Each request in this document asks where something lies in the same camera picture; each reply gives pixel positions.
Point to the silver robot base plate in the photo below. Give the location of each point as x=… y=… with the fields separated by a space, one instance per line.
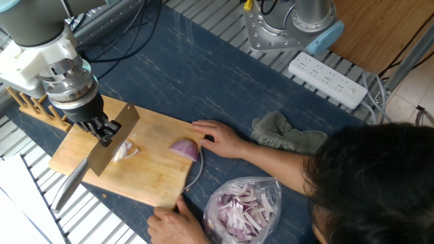
x=261 y=34

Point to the person right hand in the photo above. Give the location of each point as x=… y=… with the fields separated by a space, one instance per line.
x=225 y=142

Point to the plastic bag of sliced onion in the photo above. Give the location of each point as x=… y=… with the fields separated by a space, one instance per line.
x=242 y=210

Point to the large red onion chunk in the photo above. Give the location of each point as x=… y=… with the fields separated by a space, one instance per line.
x=184 y=149

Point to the person right forearm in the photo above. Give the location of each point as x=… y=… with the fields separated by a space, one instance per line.
x=274 y=166

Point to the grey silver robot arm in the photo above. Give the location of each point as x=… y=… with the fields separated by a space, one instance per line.
x=30 y=23

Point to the aluminium frame post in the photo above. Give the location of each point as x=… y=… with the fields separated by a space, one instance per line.
x=410 y=59

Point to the person head black hair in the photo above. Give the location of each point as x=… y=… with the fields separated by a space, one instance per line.
x=373 y=189

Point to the dark blue marbled mat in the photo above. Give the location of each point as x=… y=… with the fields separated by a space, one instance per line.
x=230 y=84

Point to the bamboo wooden desk top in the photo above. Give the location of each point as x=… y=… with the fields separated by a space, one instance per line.
x=379 y=34

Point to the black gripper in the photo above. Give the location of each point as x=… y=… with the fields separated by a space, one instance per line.
x=86 y=112

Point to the wooden cutting board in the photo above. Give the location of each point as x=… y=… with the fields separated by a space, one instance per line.
x=152 y=176

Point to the wooden peg rack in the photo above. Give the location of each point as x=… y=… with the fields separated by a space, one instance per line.
x=40 y=113

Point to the white power strip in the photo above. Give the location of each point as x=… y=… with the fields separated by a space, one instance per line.
x=325 y=79

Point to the grey green rag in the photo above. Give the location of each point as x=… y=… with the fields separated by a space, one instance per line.
x=281 y=135

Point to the yellow plastic clip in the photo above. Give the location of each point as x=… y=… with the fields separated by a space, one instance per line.
x=248 y=4

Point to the person left hand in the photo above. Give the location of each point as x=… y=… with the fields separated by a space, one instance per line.
x=176 y=227

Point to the small pale onion wedge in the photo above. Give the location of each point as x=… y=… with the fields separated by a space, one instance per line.
x=125 y=149

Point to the white printed paper sheet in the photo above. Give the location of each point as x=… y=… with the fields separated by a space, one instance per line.
x=23 y=189

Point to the plain white paper sheet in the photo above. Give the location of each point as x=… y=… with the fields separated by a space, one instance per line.
x=13 y=227

